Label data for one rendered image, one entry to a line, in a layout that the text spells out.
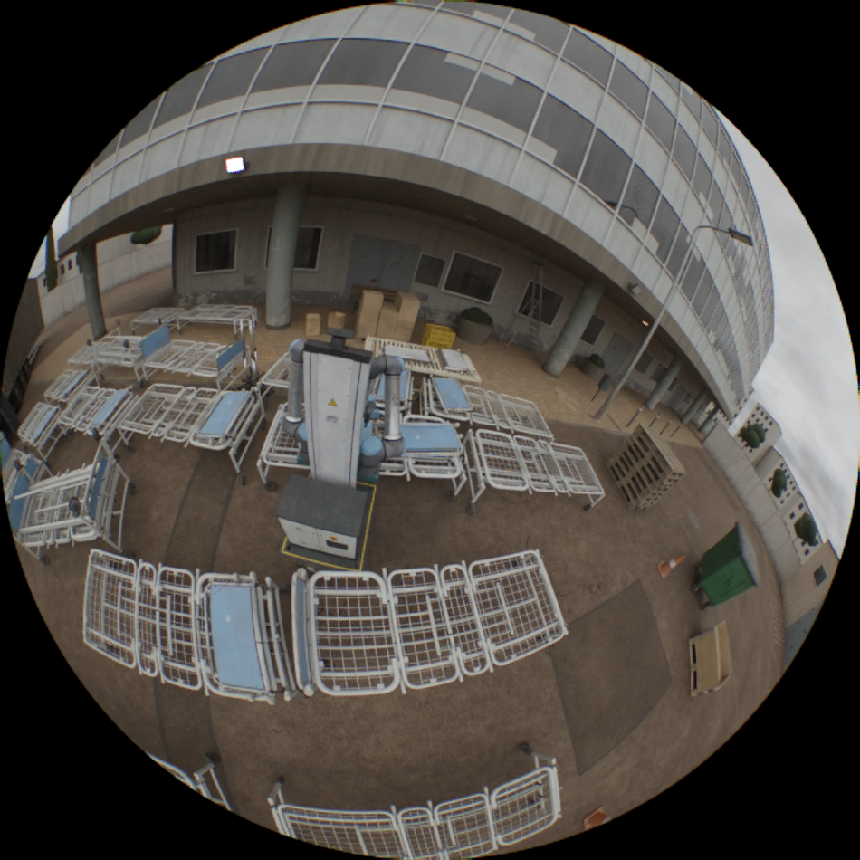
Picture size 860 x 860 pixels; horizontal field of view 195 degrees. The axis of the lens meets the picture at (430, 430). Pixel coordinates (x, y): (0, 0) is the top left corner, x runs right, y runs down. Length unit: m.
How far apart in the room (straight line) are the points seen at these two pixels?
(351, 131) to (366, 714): 6.89
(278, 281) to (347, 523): 5.19
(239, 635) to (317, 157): 5.27
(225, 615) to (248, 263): 8.24
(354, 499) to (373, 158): 4.38
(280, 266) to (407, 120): 3.71
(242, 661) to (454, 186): 5.55
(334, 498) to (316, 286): 6.96
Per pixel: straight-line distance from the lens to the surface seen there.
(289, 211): 5.84
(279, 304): 6.07
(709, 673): 5.79
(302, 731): 2.54
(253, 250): 8.56
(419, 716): 2.49
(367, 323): 5.51
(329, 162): 4.54
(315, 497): 1.73
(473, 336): 7.31
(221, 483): 3.08
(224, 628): 1.95
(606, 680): 3.68
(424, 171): 4.44
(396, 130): 5.07
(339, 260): 7.78
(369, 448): 1.74
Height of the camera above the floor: 2.32
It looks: 40 degrees down
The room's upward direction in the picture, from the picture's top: 20 degrees clockwise
